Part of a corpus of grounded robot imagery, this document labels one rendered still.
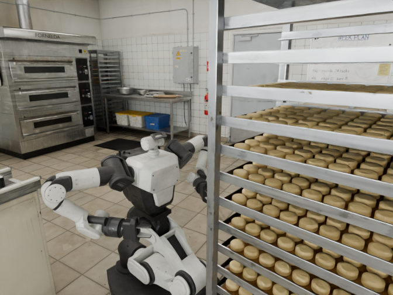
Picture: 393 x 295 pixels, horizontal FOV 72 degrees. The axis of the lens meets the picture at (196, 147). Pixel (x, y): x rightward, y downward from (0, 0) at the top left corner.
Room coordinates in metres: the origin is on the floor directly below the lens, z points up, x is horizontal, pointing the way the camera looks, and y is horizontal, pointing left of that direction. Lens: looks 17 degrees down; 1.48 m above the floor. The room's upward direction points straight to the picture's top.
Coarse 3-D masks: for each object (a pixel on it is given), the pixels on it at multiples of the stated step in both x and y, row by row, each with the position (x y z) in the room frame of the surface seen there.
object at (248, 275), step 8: (232, 264) 0.82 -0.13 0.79; (240, 264) 0.82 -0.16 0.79; (232, 272) 0.80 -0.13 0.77; (240, 272) 0.80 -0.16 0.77; (248, 272) 0.78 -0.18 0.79; (256, 272) 0.78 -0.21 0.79; (248, 280) 0.76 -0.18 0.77; (256, 280) 0.76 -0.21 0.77; (264, 280) 0.74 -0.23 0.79; (264, 288) 0.72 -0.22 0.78; (272, 288) 0.73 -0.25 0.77; (280, 288) 0.71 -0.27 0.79
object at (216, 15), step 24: (216, 0) 0.79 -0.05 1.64; (216, 24) 0.79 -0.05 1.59; (216, 48) 0.79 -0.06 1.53; (216, 72) 0.79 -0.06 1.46; (216, 96) 0.79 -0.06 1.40; (216, 120) 0.79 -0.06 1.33; (216, 144) 0.79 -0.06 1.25; (216, 168) 0.79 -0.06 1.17; (216, 192) 0.79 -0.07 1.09; (216, 216) 0.80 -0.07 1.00; (216, 240) 0.80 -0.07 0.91; (216, 264) 0.80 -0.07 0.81; (216, 288) 0.80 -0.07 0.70
